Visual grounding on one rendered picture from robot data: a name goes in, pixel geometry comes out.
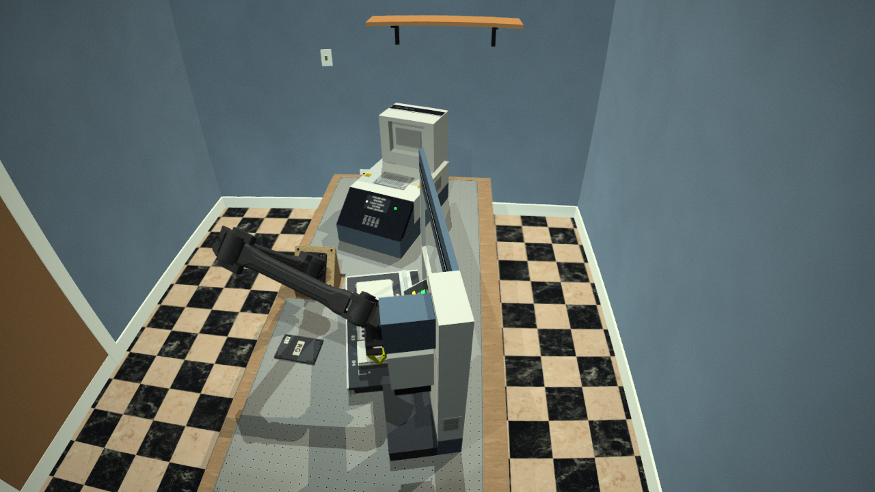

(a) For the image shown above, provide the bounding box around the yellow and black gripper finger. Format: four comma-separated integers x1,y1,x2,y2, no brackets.
367,348,387,364

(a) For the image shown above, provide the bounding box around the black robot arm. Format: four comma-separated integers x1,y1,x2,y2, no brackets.
212,225,383,340

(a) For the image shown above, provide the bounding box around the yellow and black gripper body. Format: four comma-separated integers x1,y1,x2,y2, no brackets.
364,325,383,356

